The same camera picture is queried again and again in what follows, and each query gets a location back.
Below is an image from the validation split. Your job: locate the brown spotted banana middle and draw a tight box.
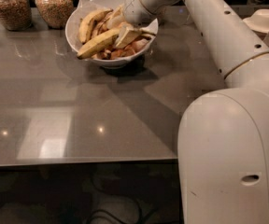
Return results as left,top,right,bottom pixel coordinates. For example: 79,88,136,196
91,12,112,38

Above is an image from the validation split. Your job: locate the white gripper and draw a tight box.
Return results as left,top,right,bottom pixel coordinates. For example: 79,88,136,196
106,0,155,49

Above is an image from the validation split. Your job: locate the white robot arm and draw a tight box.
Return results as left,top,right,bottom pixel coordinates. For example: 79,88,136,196
122,0,269,224

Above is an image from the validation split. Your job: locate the white paper bowl liner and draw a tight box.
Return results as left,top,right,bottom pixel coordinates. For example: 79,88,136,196
77,0,126,18

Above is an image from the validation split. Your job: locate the large yellow banana front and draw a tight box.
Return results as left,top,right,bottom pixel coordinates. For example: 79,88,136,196
77,28,120,59

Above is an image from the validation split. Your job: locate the black power cable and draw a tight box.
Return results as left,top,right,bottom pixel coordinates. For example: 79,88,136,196
86,196,161,224

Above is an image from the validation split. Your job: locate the glass jar far left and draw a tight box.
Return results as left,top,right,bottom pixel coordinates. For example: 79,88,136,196
0,0,32,31

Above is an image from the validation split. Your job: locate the orange fruit in bowl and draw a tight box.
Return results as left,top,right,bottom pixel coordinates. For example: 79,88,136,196
110,38,149,60

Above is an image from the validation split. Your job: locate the yellow banana upper left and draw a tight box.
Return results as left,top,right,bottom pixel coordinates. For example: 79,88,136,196
78,8,112,44

